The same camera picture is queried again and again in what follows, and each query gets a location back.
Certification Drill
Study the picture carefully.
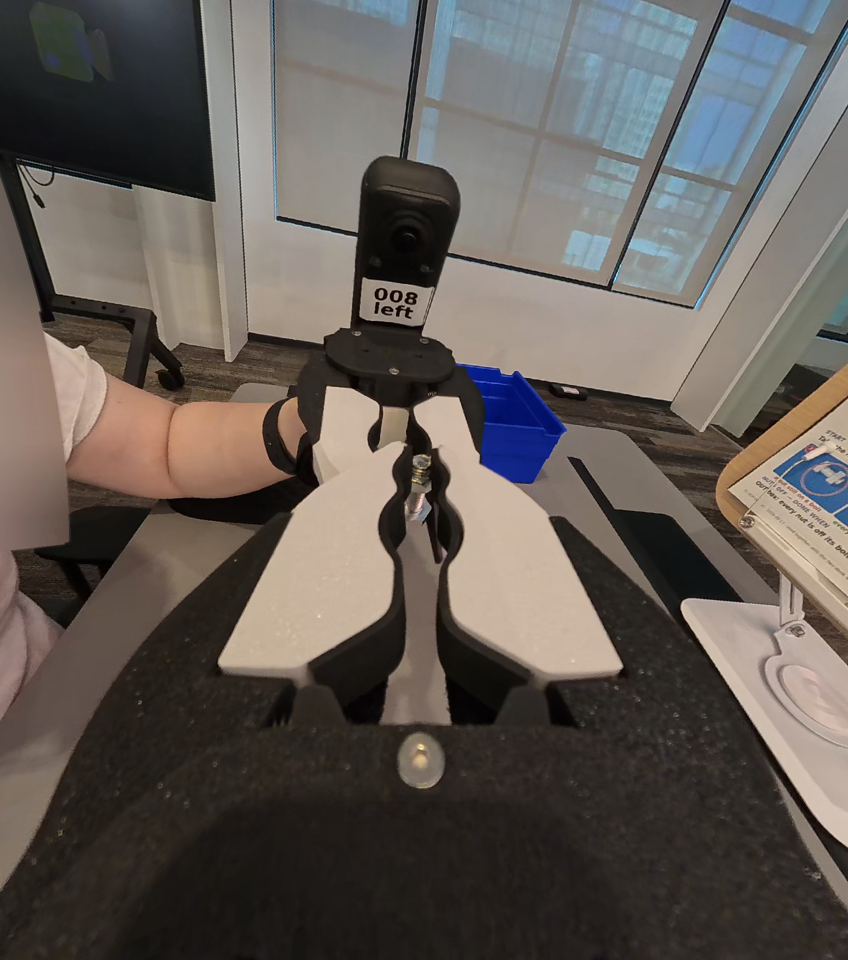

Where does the black office chair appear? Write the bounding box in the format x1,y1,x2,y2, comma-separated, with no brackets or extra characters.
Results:
34,501,154,605

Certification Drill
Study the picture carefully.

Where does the black wall monitor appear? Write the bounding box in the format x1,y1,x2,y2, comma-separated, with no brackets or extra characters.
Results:
0,0,217,202

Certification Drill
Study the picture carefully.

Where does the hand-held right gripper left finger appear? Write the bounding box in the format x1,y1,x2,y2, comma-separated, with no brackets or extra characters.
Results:
217,441,406,708

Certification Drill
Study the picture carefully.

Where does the blue plastic bin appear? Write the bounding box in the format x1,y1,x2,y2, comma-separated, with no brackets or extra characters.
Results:
456,363,568,483

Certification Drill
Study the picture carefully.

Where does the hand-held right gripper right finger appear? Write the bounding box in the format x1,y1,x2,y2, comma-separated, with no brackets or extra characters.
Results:
435,444,626,708

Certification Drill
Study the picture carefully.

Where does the white book stand base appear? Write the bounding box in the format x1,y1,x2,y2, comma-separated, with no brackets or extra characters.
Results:
681,570,848,860

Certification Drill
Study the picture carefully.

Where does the black rolling monitor stand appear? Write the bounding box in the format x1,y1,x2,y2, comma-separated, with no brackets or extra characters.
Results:
0,153,187,391

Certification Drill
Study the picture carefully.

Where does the instruction sheet on wooden stand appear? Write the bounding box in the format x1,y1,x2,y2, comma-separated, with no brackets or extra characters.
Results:
715,322,848,676

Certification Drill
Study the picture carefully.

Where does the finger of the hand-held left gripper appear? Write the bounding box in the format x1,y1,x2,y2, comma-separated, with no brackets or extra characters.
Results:
315,386,412,487
410,396,484,565

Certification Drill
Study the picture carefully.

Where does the flanged steel bolt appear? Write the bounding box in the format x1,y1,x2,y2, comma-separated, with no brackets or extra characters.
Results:
404,452,436,524

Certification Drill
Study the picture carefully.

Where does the black wristband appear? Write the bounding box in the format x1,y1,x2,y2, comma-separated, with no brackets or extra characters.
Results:
262,399,302,476

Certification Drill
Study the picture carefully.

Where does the printed instruction sheet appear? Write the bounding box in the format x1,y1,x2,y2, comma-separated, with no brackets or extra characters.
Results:
727,367,848,654

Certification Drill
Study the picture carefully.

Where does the black monitor cable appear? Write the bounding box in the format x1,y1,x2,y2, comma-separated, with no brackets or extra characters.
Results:
17,159,59,213

